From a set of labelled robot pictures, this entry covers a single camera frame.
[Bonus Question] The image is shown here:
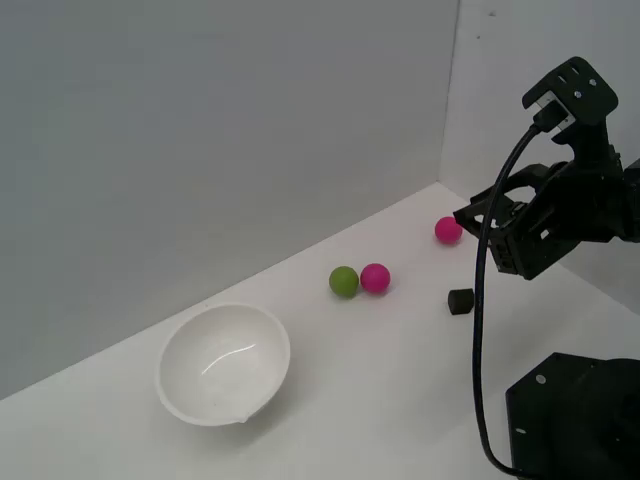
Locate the green ball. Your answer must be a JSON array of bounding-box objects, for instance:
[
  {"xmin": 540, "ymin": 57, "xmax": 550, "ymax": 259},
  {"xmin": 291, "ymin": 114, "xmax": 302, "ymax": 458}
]
[{"xmin": 328, "ymin": 265, "xmax": 360, "ymax": 300}]

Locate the pink ball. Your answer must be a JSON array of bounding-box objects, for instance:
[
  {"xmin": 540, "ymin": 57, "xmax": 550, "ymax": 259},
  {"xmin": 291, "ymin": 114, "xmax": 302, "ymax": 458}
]
[
  {"xmin": 359, "ymin": 262, "xmax": 391, "ymax": 296},
  {"xmin": 433, "ymin": 215, "xmax": 464, "ymax": 246}
]

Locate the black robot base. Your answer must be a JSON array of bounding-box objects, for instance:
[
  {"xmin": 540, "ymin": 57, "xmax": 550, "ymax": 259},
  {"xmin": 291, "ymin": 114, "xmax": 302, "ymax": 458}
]
[{"xmin": 504, "ymin": 351, "xmax": 640, "ymax": 480}]

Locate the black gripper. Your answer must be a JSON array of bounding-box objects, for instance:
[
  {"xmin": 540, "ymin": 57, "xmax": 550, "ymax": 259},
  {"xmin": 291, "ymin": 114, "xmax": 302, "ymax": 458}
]
[{"xmin": 452, "ymin": 142, "xmax": 627, "ymax": 282}]

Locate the black gripper-mounted camera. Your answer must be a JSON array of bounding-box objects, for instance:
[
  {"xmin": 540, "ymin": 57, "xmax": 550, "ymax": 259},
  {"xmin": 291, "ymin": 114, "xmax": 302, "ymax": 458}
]
[{"xmin": 521, "ymin": 55, "xmax": 620, "ymax": 149}]

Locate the black camera cable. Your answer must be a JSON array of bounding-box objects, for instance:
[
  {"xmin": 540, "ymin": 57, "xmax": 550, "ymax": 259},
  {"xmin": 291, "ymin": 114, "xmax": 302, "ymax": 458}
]
[{"xmin": 471, "ymin": 107, "xmax": 569, "ymax": 479}]

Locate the small black box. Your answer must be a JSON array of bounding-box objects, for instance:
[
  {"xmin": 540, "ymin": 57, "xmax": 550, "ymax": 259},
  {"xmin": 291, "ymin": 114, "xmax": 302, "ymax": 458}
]
[{"xmin": 446, "ymin": 287, "xmax": 475, "ymax": 317}]

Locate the white bowl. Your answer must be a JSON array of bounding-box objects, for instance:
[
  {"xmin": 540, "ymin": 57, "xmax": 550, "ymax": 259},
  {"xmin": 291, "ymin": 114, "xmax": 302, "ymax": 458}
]
[{"xmin": 157, "ymin": 302, "xmax": 292, "ymax": 428}]

